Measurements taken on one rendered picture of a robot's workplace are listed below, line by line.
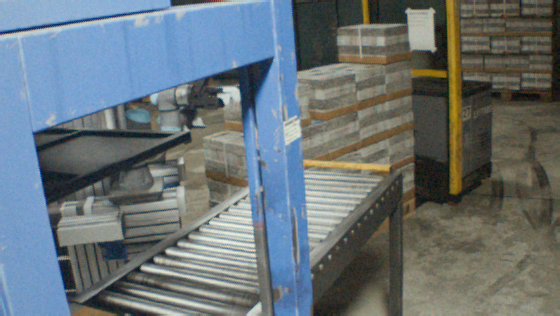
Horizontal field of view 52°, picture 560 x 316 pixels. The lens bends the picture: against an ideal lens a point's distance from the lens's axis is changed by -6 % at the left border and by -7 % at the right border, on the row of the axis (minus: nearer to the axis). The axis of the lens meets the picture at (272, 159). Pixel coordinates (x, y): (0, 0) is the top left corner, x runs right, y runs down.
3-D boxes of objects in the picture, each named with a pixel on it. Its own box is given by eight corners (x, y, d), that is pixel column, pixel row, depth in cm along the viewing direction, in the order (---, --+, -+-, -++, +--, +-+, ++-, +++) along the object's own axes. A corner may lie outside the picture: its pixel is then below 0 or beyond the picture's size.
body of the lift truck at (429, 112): (384, 185, 478) (380, 84, 456) (421, 167, 514) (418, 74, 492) (461, 200, 429) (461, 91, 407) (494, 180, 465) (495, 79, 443)
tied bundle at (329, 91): (276, 115, 361) (273, 76, 355) (311, 105, 380) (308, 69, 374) (324, 121, 334) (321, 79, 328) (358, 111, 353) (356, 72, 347)
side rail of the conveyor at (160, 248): (284, 188, 278) (282, 162, 275) (295, 189, 275) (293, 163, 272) (76, 336, 165) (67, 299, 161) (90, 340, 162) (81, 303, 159)
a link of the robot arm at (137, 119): (145, 139, 290) (141, 112, 286) (122, 139, 294) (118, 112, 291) (157, 133, 301) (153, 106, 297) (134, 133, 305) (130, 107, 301)
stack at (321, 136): (217, 278, 345) (199, 137, 323) (346, 215, 422) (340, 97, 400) (264, 298, 318) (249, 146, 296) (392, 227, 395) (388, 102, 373)
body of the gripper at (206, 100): (226, 107, 219) (196, 107, 223) (225, 83, 218) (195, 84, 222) (218, 109, 212) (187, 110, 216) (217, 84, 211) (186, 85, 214)
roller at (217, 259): (172, 257, 197) (169, 243, 196) (303, 278, 175) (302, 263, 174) (163, 263, 193) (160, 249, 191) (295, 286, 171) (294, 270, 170)
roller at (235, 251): (183, 249, 202) (181, 235, 201) (312, 269, 181) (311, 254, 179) (174, 255, 198) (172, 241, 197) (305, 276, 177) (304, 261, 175)
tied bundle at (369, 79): (310, 106, 380) (307, 69, 374) (340, 97, 399) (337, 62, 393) (358, 111, 353) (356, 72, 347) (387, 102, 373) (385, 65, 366)
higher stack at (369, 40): (345, 216, 422) (335, 27, 387) (371, 203, 442) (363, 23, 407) (391, 227, 395) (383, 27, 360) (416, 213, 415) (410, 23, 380)
